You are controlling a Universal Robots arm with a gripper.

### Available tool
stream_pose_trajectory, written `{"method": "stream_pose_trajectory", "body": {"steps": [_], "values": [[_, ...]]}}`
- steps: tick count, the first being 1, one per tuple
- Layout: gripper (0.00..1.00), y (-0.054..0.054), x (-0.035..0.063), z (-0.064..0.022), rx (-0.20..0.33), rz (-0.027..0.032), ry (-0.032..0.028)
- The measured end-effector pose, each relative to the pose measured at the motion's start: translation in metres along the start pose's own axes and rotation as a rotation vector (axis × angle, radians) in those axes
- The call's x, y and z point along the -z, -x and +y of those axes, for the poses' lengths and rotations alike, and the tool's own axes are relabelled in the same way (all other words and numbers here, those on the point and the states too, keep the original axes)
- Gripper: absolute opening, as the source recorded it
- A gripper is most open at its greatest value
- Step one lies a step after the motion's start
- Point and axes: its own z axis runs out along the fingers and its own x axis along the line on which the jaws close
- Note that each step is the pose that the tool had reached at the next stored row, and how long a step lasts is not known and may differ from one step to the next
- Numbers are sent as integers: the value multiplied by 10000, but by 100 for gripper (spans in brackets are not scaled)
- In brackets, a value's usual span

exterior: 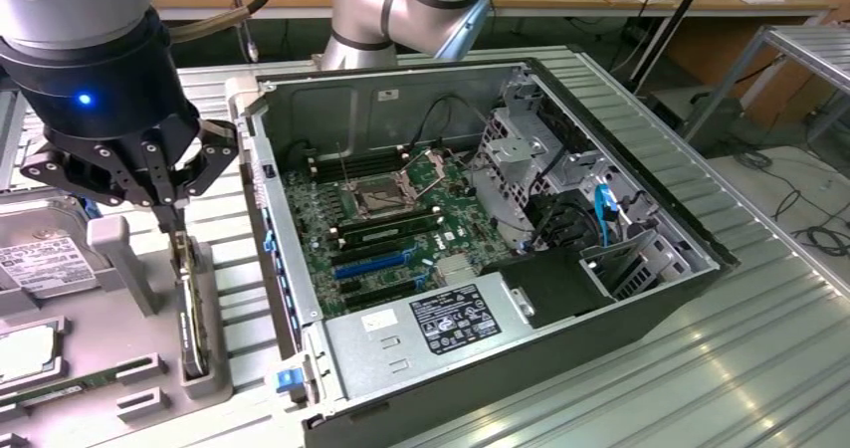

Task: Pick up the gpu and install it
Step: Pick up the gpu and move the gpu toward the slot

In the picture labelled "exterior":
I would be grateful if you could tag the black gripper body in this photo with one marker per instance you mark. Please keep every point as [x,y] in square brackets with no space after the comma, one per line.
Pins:
[99,94]

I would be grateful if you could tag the black graphics card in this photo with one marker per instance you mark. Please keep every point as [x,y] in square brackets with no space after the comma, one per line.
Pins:
[197,318]

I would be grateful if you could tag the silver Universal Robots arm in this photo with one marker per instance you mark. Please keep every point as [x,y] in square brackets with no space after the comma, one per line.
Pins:
[371,10]

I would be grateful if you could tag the silver hard disk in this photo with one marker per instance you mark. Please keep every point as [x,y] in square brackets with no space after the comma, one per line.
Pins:
[47,259]

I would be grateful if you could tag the thin locking lever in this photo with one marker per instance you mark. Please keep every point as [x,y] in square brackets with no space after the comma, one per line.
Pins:
[343,164]

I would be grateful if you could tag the small blue case clip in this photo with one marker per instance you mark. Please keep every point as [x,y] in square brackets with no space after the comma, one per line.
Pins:
[269,245]

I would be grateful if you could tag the black RAM slot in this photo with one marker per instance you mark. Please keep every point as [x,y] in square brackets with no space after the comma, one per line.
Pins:
[357,158]
[359,164]
[361,170]
[385,220]

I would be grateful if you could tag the grey parts rack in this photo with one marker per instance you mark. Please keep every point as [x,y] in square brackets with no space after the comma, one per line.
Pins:
[106,328]

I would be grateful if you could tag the installed green RAM stick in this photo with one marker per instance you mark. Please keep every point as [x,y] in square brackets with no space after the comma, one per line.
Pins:
[391,229]

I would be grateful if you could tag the long black expansion slot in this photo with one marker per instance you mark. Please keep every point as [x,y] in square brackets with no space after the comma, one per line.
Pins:
[382,294]
[369,257]

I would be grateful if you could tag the metal socket cover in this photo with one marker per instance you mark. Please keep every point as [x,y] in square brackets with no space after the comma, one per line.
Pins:
[425,169]

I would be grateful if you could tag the blue expansion slot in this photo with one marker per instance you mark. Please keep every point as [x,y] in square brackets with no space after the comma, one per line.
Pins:
[371,266]

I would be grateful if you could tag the silver CPU chip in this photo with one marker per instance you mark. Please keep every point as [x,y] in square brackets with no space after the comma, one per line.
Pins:
[23,352]

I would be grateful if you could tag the green motherboard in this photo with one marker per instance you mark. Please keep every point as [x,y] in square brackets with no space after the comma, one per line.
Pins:
[451,219]

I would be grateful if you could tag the loose green RAM stick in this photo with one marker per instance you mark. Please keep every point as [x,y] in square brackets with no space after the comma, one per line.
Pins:
[74,382]

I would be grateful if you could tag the silver chipset heat sink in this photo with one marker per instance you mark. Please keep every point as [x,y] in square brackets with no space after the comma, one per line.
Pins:
[457,266]

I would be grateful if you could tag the silver metal disk bay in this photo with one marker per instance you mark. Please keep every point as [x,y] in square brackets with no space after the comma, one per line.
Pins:
[511,149]

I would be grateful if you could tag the grey power supply unit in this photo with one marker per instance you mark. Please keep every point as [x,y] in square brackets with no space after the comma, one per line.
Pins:
[371,348]

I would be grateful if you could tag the large blue case latch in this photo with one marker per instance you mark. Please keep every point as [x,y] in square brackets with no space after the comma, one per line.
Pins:
[287,380]

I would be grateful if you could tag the black plastic shroud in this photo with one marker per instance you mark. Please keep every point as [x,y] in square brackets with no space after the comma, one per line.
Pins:
[552,289]

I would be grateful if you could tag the black open PC case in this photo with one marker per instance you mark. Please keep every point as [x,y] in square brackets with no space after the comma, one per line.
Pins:
[532,368]

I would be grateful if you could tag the silver perforated disk bay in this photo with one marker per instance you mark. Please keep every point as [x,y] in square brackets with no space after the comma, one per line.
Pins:
[654,264]

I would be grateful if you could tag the dark equipment box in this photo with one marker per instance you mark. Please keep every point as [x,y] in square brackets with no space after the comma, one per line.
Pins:
[697,119]

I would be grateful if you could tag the black slanted pole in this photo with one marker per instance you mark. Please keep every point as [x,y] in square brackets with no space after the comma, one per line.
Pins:
[670,25]

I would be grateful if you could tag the blue disk bracket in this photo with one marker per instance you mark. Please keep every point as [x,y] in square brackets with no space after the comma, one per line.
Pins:
[90,209]

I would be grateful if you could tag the aluminium frame table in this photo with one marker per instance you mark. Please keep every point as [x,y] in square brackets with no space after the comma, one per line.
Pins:
[817,50]

